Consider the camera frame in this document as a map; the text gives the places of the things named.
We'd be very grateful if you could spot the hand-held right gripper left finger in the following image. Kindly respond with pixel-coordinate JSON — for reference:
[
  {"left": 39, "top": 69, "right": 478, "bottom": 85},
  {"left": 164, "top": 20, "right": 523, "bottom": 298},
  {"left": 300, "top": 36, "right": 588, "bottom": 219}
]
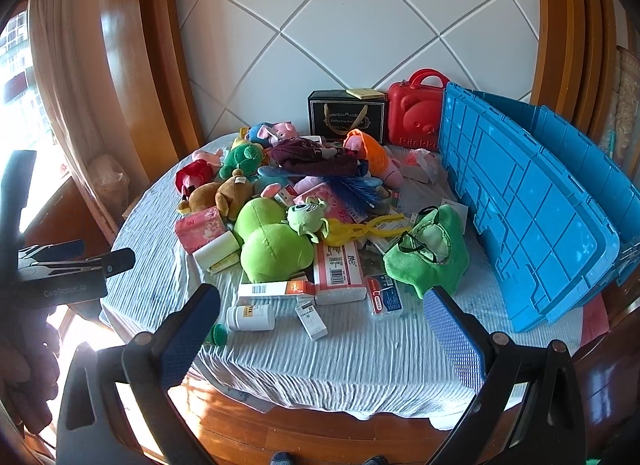
[{"left": 56, "top": 283, "right": 222, "bottom": 465}]

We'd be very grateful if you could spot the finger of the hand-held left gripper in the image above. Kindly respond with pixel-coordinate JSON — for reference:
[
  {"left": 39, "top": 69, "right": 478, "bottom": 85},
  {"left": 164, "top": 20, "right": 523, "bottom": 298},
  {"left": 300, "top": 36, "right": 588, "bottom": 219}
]
[
  {"left": 75, "top": 247, "right": 136, "bottom": 277},
  {"left": 20, "top": 240, "right": 86, "bottom": 262}
]

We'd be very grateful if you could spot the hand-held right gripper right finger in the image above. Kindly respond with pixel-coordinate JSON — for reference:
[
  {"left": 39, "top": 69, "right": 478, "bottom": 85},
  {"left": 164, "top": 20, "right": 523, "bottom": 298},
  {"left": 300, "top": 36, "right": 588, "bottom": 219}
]
[{"left": 422, "top": 286, "right": 586, "bottom": 465}]

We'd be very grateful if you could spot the white medicine bottle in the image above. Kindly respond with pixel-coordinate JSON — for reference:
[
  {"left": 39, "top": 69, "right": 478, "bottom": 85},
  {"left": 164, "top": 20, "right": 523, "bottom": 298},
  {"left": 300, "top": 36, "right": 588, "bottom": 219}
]
[{"left": 226, "top": 304, "right": 276, "bottom": 332}]

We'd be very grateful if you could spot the green plush bag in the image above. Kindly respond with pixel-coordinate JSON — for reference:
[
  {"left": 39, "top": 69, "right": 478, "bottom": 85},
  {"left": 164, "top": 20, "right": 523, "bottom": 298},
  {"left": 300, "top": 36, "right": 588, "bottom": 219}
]
[{"left": 383, "top": 205, "right": 471, "bottom": 299}]

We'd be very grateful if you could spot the small pink tissue pack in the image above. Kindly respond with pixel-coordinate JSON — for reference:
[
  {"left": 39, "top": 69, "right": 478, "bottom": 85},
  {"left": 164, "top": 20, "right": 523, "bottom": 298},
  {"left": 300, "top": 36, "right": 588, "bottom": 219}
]
[{"left": 175, "top": 207, "right": 227, "bottom": 254}]

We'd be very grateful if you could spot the white and yellow roll pack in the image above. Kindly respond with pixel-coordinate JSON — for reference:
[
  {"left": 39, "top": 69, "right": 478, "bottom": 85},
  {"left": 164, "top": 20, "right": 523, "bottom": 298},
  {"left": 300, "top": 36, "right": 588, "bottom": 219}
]
[{"left": 192, "top": 231, "right": 242, "bottom": 274}]

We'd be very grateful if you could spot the large green plush toy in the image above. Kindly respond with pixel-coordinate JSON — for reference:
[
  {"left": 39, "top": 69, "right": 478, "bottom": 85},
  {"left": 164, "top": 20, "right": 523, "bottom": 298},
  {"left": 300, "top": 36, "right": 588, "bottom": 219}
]
[{"left": 233, "top": 197, "right": 315, "bottom": 284}]

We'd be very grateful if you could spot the blue plastic crate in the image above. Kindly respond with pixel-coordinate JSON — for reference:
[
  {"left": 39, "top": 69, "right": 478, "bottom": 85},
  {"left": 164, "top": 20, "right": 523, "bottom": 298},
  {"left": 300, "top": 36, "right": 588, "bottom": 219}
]
[{"left": 440, "top": 82, "right": 640, "bottom": 334}]

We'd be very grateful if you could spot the green one-eyed monster plush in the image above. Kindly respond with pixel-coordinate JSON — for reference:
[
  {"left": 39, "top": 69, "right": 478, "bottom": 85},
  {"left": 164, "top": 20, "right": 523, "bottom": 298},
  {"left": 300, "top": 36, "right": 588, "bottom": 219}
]
[{"left": 286, "top": 197, "right": 331, "bottom": 242}]

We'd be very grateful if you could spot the person's left hand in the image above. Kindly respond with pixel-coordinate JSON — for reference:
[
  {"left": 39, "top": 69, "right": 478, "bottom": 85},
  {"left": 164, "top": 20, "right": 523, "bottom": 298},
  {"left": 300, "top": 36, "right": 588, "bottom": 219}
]
[{"left": 0, "top": 312, "right": 62, "bottom": 436}]

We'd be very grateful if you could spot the clear plastic bag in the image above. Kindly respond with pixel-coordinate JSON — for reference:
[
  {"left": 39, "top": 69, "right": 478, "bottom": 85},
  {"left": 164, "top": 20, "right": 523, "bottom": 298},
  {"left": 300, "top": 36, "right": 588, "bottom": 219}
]
[{"left": 87, "top": 155, "right": 131, "bottom": 212}]

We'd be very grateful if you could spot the dental floss box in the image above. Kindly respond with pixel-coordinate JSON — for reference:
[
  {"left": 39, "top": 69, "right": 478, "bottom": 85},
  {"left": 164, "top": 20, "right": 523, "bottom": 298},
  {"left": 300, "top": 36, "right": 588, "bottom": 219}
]
[{"left": 365, "top": 275, "right": 404, "bottom": 316}]

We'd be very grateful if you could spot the white and orange box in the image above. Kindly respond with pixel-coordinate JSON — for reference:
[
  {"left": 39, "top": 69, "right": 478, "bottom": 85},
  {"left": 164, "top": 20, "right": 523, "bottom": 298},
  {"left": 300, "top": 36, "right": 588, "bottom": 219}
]
[{"left": 237, "top": 281, "right": 317, "bottom": 299}]

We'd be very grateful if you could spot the red plush toy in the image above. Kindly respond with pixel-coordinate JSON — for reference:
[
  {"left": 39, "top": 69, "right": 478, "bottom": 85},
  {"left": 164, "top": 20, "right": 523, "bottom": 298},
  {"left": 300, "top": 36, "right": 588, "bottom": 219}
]
[{"left": 175, "top": 161, "right": 216, "bottom": 196}]

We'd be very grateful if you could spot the small white medicine box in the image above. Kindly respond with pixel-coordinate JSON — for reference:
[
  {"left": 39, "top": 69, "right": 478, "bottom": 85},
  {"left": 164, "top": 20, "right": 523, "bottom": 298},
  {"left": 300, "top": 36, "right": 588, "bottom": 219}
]
[{"left": 295, "top": 302, "right": 329, "bottom": 341}]

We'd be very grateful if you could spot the brown bear plush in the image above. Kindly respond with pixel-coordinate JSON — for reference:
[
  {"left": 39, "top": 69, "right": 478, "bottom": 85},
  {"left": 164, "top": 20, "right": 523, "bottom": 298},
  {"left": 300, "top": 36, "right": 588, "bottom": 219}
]
[{"left": 179, "top": 172, "right": 258, "bottom": 219}]

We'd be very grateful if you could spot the white tagged box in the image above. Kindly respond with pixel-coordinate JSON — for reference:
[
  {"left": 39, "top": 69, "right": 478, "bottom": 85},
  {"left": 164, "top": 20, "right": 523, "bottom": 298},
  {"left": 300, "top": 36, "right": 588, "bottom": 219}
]
[{"left": 440, "top": 199, "right": 469, "bottom": 236}]

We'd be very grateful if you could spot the pink barcode tissue pack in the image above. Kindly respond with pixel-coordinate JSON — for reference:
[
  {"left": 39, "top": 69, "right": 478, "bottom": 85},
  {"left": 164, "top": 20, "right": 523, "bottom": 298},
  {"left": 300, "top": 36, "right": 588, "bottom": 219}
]
[{"left": 313, "top": 240, "right": 368, "bottom": 306}]

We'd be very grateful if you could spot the small pink pig plush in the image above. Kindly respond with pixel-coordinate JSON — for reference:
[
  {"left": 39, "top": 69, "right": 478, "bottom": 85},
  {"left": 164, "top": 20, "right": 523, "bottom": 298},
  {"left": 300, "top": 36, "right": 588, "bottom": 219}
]
[{"left": 192, "top": 149, "right": 224, "bottom": 169}]

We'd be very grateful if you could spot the yellow snowball clamp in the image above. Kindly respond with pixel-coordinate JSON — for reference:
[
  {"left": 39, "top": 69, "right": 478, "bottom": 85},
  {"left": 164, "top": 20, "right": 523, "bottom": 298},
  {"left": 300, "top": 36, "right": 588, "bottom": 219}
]
[{"left": 325, "top": 213, "right": 406, "bottom": 247}]

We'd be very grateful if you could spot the green frog plush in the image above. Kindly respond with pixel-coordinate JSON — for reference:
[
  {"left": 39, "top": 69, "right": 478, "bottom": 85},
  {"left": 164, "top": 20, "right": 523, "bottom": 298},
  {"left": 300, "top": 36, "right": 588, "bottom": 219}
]
[{"left": 219, "top": 142, "right": 264, "bottom": 179}]

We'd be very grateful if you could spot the pink and white tissue pack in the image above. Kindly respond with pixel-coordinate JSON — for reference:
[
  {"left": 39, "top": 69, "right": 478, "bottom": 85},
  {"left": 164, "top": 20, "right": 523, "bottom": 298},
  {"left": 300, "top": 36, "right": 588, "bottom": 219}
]
[{"left": 401, "top": 151, "right": 439, "bottom": 184}]

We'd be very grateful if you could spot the blue shoe insole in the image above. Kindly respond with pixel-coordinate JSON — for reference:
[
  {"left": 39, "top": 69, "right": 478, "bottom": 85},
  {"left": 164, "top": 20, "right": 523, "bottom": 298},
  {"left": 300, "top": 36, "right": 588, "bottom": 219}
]
[{"left": 257, "top": 166, "right": 301, "bottom": 180}]

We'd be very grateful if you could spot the pink floral tissue pack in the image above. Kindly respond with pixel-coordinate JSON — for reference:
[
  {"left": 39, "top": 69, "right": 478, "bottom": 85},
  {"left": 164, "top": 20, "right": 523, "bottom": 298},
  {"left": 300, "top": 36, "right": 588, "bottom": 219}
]
[{"left": 300, "top": 182, "right": 372, "bottom": 224}]

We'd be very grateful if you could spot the beige curtain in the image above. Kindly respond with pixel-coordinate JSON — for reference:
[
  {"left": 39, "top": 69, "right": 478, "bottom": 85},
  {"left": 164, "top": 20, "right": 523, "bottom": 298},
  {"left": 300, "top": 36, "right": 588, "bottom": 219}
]
[{"left": 27, "top": 0, "right": 151, "bottom": 216}]

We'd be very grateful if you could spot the blue bristle brush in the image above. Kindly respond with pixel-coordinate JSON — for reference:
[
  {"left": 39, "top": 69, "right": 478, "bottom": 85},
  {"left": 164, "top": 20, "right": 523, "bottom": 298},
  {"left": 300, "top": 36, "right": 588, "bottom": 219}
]
[{"left": 320, "top": 174, "right": 394, "bottom": 209}]

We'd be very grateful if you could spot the light pink plush toy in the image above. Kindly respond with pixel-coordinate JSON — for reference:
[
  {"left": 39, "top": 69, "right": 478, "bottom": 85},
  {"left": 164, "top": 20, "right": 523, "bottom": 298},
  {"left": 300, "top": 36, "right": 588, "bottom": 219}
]
[{"left": 292, "top": 177, "right": 327, "bottom": 196}]

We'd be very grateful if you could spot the blue and pink plush toy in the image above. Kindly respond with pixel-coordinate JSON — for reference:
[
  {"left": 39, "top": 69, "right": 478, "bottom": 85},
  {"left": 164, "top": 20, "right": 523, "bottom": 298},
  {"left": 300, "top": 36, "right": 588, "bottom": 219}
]
[{"left": 247, "top": 121, "right": 299, "bottom": 146}]

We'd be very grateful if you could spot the pink pig plush orange vest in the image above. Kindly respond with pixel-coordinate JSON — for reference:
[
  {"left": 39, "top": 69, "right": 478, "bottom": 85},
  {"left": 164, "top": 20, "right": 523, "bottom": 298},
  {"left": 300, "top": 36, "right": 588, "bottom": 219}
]
[{"left": 342, "top": 129, "right": 402, "bottom": 186}]

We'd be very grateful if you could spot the maroon knitted cloth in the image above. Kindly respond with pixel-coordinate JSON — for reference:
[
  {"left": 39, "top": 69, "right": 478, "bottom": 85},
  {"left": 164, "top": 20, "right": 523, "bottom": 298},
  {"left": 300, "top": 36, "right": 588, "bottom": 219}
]
[{"left": 270, "top": 139, "right": 359, "bottom": 178}]

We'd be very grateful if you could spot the red bear carry case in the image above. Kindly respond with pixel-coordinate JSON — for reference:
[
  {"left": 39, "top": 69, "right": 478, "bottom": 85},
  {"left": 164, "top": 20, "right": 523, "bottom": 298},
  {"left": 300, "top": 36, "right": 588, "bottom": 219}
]
[{"left": 387, "top": 69, "right": 446, "bottom": 152}]

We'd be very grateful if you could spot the black gift box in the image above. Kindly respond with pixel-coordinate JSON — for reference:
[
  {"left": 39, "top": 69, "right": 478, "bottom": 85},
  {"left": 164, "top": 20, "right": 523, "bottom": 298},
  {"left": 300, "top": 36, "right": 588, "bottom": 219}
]
[{"left": 307, "top": 90, "right": 388, "bottom": 146}]

